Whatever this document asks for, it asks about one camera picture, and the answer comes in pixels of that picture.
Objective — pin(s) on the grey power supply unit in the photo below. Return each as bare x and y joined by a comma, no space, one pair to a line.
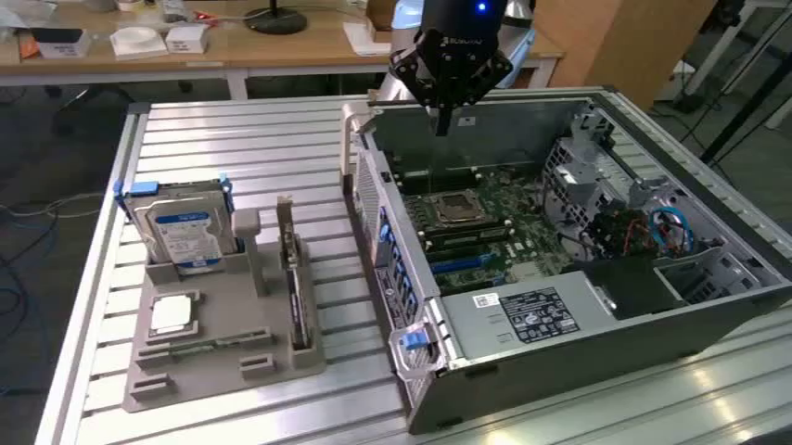
482,324

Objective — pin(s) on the black lamp base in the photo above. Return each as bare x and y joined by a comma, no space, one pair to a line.
275,22

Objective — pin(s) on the metal disk bay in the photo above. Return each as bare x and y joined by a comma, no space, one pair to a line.
729,269

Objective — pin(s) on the black slanted pole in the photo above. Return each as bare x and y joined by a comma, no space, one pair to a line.
748,92

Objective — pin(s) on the wooden cabinet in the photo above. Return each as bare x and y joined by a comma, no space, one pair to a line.
619,46

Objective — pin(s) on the CPU socket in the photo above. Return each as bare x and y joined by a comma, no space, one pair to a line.
458,206

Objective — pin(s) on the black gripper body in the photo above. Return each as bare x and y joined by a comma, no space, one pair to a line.
461,28

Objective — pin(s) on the cardboard box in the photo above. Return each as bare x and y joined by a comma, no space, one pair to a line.
381,16

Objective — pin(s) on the green motherboard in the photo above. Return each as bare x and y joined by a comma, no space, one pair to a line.
526,222

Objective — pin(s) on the white box with black top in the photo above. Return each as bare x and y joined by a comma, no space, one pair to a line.
60,44

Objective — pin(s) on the blue expansion slot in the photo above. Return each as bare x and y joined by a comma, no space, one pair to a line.
458,265

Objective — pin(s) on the wooden desk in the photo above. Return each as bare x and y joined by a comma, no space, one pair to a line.
278,51

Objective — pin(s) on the hard disk in blue caddy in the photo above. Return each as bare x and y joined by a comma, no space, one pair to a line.
182,232

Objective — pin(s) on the white papers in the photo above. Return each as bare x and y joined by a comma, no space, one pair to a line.
365,41

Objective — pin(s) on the green RAM stick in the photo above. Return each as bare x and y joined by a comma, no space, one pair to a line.
205,346

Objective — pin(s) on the black chair base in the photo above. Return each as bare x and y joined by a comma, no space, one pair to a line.
80,99

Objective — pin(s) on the black plastic shroud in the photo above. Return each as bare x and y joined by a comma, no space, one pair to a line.
631,287

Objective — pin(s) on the grey plastic parts rack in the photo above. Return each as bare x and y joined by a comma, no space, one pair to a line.
229,301

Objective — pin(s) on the black installed RAM stick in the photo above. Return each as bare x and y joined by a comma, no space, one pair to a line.
473,238
470,227

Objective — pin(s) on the white labelled box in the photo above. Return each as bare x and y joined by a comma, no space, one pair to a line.
186,39

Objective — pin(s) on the silver CPU chip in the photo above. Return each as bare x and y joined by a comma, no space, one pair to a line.
171,314

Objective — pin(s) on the blue case latch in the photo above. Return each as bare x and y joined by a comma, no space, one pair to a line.
413,342

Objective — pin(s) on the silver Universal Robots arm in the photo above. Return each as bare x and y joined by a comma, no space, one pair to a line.
396,88

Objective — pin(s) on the open grey PC case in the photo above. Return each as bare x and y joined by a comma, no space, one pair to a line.
557,371

